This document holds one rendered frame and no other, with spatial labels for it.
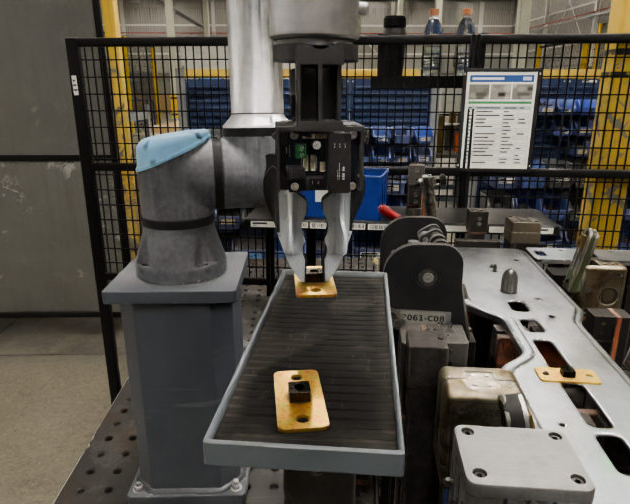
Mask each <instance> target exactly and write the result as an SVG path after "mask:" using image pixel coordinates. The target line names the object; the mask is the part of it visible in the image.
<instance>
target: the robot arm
mask: <svg viewBox="0 0 630 504"><path fill-rule="evenodd" d="M368 11H369V5H368V3H367V2H359V0H226V15H227V35H228V56H229V76H230V97H231V117H230V118H229V119H228V120H227V122H226V123H225V124H224V125H223V138H210V137H211V134H210V133H209V131H208V130H207V129H195V130H185V131H177V132H171V133H165V134H160V135H155V136H151V137H147V138H144V139H142V140H141V141H140V142H139V143H138V145H137V147H136V160H137V167H136V172H137V174H138V185H139V195H140V205H141V216H142V226H143V231H142V235H141V240H140V244H139V248H138V252H137V256H136V260H135V268H136V276H137V278H138V279H140V280H141V281H144V282H147V283H151V284H157V285H187V284H194V283H200V282H204V281H208V280H211V279H214V278H216V277H218V276H220V275H222V274H223V273H225V271H226V270H227V257H226V253H225V251H224V248H223V246H222V243H221V241H220V238H219V236H218V233H217V230H216V228H215V224H214V209H233V208H254V207H266V208H268V209H269V211H270V214H271V216H272V219H273V221H274V224H275V226H276V231H277V235H278V238H279V240H280V243H281V246H282V248H283V251H284V254H285V256H286V259H287V261H288V263H289V265H290V267H291V269H292V270H293V272H294V273H295V274H296V276H297V277H298V278H299V280H300V281H301V282H306V270H307V260H306V257H305V255H304V253H303V246H304V243H305V237H304V233H303V230H302V221H303V219H304V218H305V216H306V214H307V201H306V198H305V196H303V195H302V194H301V193H299V192H301V191H310V190H328V193H326V194H325V195H324V196H322V198H321V209H322V212H323V215H324V217H325V219H326V224H327V225H326V229H325V231H324V234H323V238H324V242H325V249H324V253H323V256H322V257H321V258H322V272H323V281H325V282H327V281H329V279H330V278H331V277H332V275H333V274H334V273H335V271H336V270H337V268H338V267H339V265H340V263H341V261H342V258H343V256H344V255H345V254H346V252H347V245H348V242H349V239H350V237H351V234H352V227H353V221H354V219H355V217H356V214H357V212H358V210H359V208H360V206H361V203H362V201H363V198H364V194H365V187H366V182H365V176H364V173H363V171H364V133H365V126H363V125H361V124H359V123H356V122H355V121H348V120H341V101H342V95H343V82H342V65H344V63H355V62H358V45H355V44H353V42H356V41H357V40H358V39H359V38H360V30H361V18H360V15H366V14H367V13H368ZM282 63H295V68H294V69H291V70H290V74H289V78H290V82H289V83H290V113H291V120H288V119H287V118H286V117H285V115H284V104H283V64H282Z"/></svg>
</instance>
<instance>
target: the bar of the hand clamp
mask: <svg viewBox="0 0 630 504"><path fill-rule="evenodd" d="M436 183H440V186H442V187H445V185H446V176H445V175H444V173H443V174H440V175H439V179H436V177H433V176H432V174H428V175H426V174H425V175H422V179H419V181H417V182H415V185H416V186H420V188H421V187H423V196H424V206H425V216H433V217H436V218H437V211H436V200H435V190H434V186H436Z"/></svg>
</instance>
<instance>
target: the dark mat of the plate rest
mask: <svg viewBox="0 0 630 504"><path fill-rule="evenodd" d="M332 277H333V280H334V284H335V287H336V290H337V296H336V297H326V298H298V297H296V290H295V279H294V275H286V276H285V278H284V281H283V283H282V285H281V287H280V289H279V292H278V294H277V296H276V299H275V301H274V303H273V306H272V308H271V310H270V313H269V315H268V317H267V319H266V322H265V324H264V326H263V328H262V330H261V333H260V335H259V337H258V340H257V342H256V344H255V347H254V349H253V351H252V353H251V356H250V358H249V360H248V363H247V365H246V367H245V369H244V371H243V374H242V376H241V378H240V380H239V383H238V385H237V387H236V389H235V392H234V394H233V396H232V398H231V401H230V403H229V405H228V408H227V410H226V412H225V415H224V417H223V419H222V422H221V424H220V426H219V428H218V431H217V433H216V435H215V438H214V440H231V441H248V442H264V443H281V444H297V445H314V446H330V447H347V448H364V449H380V450H397V443H396V430H395V417H394V405H393V394H392V382H391V369H390V355H389V343H388V331H387V318H386V305H385V294H384V283H383V278H372V277H341V276H332ZM310 369H311V370H316V371H317V372H318V376H319V380H320V384H321V388H322V393H323V397H324V401H325V406H326V410H327V414H328V419H329V428H328V429H327V430H324V431H311V432H297V433H281V432H279V431H278V427H277V414H276V400H275V387H274V373H276V372H278V371H292V370H310Z"/></svg>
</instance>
